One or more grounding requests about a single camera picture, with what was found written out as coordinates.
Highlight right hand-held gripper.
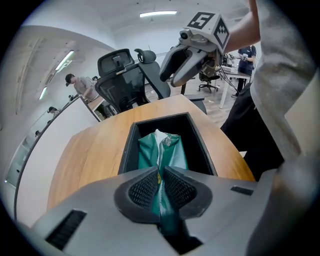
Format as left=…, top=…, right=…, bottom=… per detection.
left=159, top=11, right=231, bottom=88

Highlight black cable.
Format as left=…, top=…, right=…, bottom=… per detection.
left=217, top=63, right=241, bottom=94

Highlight black rectangular box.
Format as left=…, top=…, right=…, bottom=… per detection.
left=117, top=112, right=218, bottom=177

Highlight person's right forearm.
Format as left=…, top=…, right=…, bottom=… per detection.
left=222, top=0, right=262, bottom=55

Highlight person's grey shirt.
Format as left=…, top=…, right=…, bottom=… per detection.
left=249, top=0, right=320, bottom=163

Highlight person's black trousers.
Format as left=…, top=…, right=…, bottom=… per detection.
left=220, top=82, right=286, bottom=182

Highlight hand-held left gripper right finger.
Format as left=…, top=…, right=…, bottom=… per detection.
left=163, top=165, right=262, bottom=244

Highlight white desk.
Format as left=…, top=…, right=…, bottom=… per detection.
left=219, top=65, right=253, bottom=110

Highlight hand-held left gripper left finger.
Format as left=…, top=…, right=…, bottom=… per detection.
left=32, top=166, right=181, bottom=256

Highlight black office chair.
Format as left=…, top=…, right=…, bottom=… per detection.
left=94, top=48, right=151, bottom=118
left=198, top=70, right=221, bottom=94
left=134, top=48, right=208, bottom=115

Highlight green plastic-wrapped packet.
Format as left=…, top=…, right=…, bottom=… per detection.
left=137, top=132, right=189, bottom=236

